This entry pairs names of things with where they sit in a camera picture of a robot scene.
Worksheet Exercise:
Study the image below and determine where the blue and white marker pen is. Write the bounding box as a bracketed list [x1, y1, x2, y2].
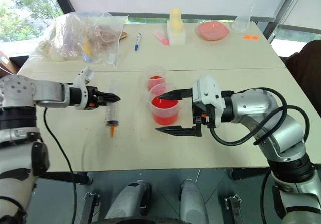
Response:
[133, 32, 143, 52]

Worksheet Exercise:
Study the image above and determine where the white bottle with yellow cap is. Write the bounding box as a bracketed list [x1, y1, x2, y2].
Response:
[166, 20, 187, 47]

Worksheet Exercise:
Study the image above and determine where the dark brown chair back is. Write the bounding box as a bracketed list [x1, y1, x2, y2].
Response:
[279, 39, 321, 165]

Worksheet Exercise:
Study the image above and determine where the large clear cup red liquid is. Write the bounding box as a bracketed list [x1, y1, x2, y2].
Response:
[146, 83, 182, 126]

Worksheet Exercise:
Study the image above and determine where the empty clear measuring cup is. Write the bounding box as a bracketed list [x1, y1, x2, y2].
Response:
[231, 4, 255, 33]

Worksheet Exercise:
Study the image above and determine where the pink plastic plate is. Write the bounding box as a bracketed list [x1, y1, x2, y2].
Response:
[196, 21, 230, 42]

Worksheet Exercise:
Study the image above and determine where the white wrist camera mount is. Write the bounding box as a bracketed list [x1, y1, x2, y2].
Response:
[191, 75, 227, 129]
[72, 66, 95, 110]

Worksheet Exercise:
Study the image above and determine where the black metal stand foot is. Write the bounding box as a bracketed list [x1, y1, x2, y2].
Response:
[79, 191, 101, 224]
[224, 194, 244, 224]

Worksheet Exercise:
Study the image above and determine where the black table frame bar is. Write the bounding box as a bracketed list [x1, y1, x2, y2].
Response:
[40, 171, 94, 185]

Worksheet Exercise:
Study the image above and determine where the clear plastic bag with ropes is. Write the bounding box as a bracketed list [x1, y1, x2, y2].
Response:
[28, 11, 129, 68]

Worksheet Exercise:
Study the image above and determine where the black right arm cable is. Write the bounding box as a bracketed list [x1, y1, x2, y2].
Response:
[209, 86, 311, 147]
[259, 168, 273, 224]

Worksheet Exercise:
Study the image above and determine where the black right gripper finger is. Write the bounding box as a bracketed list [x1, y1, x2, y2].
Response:
[155, 125, 197, 138]
[158, 88, 194, 101]

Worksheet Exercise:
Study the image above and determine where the pink eraser block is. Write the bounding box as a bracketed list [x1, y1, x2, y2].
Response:
[153, 31, 170, 46]

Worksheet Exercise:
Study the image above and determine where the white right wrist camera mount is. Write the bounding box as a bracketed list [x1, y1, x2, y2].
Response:
[191, 75, 227, 129]

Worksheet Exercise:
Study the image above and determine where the small clear cup red liquid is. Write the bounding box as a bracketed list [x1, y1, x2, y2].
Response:
[144, 66, 168, 92]

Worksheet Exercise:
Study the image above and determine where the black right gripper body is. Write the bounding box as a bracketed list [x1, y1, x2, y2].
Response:
[192, 99, 214, 138]

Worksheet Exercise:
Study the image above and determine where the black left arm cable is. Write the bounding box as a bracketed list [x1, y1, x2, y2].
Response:
[43, 106, 78, 224]

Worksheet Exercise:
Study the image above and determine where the clear syringe with orange tip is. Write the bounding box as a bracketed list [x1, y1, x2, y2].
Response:
[103, 80, 121, 138]

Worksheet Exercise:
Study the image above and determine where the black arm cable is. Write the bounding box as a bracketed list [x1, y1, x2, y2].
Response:
[209, 86, 311, 147]
[259, 168, 273, 224]
[43, 106, 78, 224]

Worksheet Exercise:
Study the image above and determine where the silver grey rounded leg housing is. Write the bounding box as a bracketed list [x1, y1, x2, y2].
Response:
[103, 179, 153, 220]
[178, 178, 209, 224]

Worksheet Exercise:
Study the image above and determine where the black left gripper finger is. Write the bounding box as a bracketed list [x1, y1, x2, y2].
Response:
[99, 97, 120, 106]
[99, 90, 121, 100]

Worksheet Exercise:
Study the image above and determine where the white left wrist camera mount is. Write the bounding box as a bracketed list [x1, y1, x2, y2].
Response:
[72, 66, 95, 110]

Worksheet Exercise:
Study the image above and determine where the brown cardboard box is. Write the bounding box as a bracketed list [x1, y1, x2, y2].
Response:
[0, 50, 20, 76]

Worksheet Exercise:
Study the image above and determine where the pale yellow plastic bottle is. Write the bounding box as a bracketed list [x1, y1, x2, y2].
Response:
[169, 7, 184, 34]

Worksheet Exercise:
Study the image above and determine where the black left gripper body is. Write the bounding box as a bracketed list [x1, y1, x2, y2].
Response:
[86, 85, 102, 109]

